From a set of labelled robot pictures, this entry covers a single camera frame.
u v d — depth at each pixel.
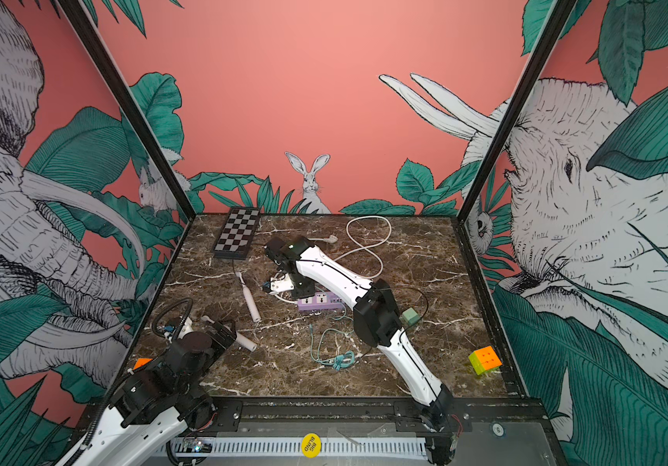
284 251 0.65
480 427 0.73
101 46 0.76
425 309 0.95
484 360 0.80
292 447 0.70
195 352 0.55
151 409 0.50
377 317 0.57
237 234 1.11
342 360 0.83
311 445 0.70
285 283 0.80
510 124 0.90
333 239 1.10
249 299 0.95
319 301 0.93
